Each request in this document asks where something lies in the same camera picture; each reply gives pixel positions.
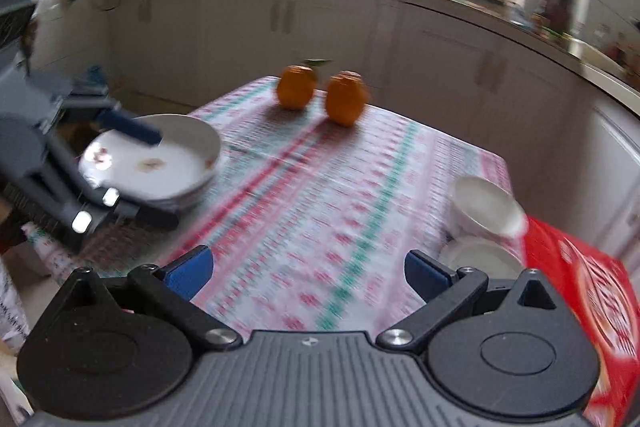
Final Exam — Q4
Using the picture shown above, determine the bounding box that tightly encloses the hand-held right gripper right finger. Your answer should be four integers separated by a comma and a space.
374, 249, 561, 353

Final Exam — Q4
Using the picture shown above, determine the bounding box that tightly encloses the patterned red green tablecloth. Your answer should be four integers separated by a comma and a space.
22, 76, 516, 343

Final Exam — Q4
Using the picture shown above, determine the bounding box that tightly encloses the white flower print plate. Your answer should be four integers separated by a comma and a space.
125, 179, 213, 214
79, 114, 222, 202
120, 167, 220, 208

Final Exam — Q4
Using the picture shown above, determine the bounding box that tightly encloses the orange with green leaf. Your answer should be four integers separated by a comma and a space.
276, 57, 332, 110

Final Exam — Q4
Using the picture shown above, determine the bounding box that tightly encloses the white pink floral bowl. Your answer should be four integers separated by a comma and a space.
439, 236, 525, 282
452, 176, 529, 239

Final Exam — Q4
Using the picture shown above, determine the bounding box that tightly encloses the white plastic tray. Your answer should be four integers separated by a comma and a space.
575, 39, 628, 75

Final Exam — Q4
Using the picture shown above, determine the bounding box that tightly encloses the red printed carton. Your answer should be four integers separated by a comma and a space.
522, 216, 640, 427

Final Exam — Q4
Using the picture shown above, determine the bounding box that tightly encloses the dark knife block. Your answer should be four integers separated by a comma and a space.
542, 0, 578, 35

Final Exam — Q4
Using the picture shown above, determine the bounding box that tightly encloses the bumpy orange without leaf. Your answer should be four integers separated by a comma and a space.
325, 71, 369, 126

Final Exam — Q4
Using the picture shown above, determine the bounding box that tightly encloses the printed white plastic bag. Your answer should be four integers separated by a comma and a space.
0, 252, 31, 353

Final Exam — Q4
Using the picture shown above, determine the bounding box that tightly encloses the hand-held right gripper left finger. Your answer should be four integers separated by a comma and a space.
60, 245, 246, 351

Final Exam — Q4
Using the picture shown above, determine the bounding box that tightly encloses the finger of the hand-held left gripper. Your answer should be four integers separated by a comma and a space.
20, 167, 182, 253
47, 82, 165, 148

